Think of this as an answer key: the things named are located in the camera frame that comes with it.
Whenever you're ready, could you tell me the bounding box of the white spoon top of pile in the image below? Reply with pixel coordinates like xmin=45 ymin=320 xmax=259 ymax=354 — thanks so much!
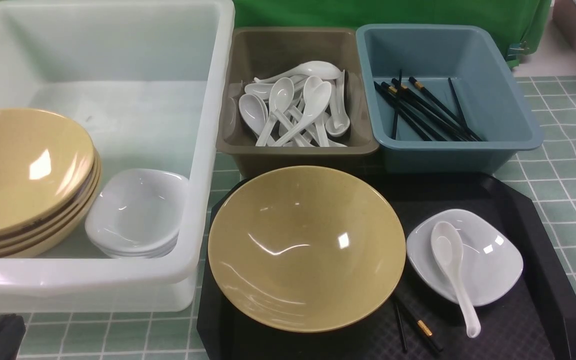
xmin=253 ymin=60 xmax=342 ymax=84

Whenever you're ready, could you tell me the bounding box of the black chopstick far right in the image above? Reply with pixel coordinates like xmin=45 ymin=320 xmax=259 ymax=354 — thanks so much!
xmin=448 ymin=77 xmax=469 ymax=129

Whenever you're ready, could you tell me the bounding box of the black chopstick gold band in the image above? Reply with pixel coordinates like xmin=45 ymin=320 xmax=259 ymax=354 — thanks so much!
xmin=391 ymin=292 xmax=443 ymax=356

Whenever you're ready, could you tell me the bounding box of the upright black chopstick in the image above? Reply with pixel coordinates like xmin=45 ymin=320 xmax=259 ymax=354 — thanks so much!
xmin=391 ymin=68 xmax=403 ymax=140

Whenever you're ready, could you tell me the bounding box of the white spoon upright pile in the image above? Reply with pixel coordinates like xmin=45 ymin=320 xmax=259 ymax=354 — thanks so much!
xmin=255 ymin=77 xmax=295 ymax=146

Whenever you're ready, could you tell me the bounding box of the large white plastic tub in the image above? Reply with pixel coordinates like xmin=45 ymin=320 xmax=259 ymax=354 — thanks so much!
xmin=0 ymin=0 xmax=236 ymax=313

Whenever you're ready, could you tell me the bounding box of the brown plastic bin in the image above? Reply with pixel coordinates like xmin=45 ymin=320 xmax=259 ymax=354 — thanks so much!
xmin=215 ymin=27 xmax=380 ymax=178

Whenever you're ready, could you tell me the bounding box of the tan noodle bowl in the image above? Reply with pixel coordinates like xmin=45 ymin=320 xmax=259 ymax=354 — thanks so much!
xmin=206 ymin=165 xmax=407 ymax=333

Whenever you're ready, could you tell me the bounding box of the black chopstick in bin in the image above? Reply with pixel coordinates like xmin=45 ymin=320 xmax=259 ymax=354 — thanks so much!
xmin=373 ymin=81 xmax=434 ymax=141

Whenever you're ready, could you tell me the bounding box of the stacked tan bowl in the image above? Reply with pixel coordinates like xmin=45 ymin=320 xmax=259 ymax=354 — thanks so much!
xmin=0 ymin=153 xmax=102 ymax=258
xmin=0 ymin=170 xmax=101 ymax=258
xmin=0 ymin=108 xmax=95 ymax=235
xmin=0 ymin=150 xmax=101 ymax=241

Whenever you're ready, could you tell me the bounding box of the thin black chopstick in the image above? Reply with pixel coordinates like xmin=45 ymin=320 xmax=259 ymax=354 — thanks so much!
xmin=393 ymin=300 xmax=409 ymax=354

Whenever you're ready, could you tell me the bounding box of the white square dish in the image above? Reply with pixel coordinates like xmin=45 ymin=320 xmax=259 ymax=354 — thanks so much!
xmin=406 ymin=208 xmax=524 ymax=306

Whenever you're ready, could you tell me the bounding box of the blue plastic bin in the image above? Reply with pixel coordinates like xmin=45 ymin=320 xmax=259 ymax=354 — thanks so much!
xmin=356 ymin=23 xmax=544 ymax=174

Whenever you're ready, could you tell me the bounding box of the white spoon centre pile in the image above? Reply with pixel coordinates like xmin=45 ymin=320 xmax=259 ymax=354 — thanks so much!
xmin=272 ymin=76 xmax=332 ymax=147

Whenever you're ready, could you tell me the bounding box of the white ceramic soup spoon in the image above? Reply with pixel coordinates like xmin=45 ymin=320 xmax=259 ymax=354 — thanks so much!
xmin=430 ymin=221 xmax=482 ymax=338

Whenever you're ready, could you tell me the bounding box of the stacked white dish top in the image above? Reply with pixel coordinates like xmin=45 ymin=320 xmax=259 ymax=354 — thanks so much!
xmin=84 ymin=168 xmax=189 ymax=259

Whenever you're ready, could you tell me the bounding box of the white spoon right pile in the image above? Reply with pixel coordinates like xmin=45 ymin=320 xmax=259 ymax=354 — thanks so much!
xmin=325 ymin=70 xmax=351 ymax=138

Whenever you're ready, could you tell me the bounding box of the stacked tan bowl top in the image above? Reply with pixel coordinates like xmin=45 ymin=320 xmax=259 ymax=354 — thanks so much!
xmin=0 ymin=108 xmax=95 ymax=235

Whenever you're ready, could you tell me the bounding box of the black chopstick gold tip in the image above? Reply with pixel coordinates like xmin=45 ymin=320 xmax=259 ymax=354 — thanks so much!
xmin=408 ymin=76 xmax=483 ymax=142

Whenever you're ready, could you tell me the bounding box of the stacked tan bowl bottom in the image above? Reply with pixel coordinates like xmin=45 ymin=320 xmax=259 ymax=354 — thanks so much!
xmin=0 ymin=170 xmax=101 ymax=258

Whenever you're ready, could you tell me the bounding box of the black serving tray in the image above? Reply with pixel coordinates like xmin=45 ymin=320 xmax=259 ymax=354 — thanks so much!
xmin=196 ymin=173 xmax=576 ymax=360

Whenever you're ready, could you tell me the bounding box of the blue binder clip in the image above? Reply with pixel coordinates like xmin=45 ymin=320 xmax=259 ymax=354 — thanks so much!
xmin=505 ymin=41 xmax=530 ymax=62

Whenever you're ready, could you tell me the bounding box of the white spoon left pile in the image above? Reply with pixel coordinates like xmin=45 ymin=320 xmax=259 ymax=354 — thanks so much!
xmin=238 ymin=93 xmax=269 ymax=140

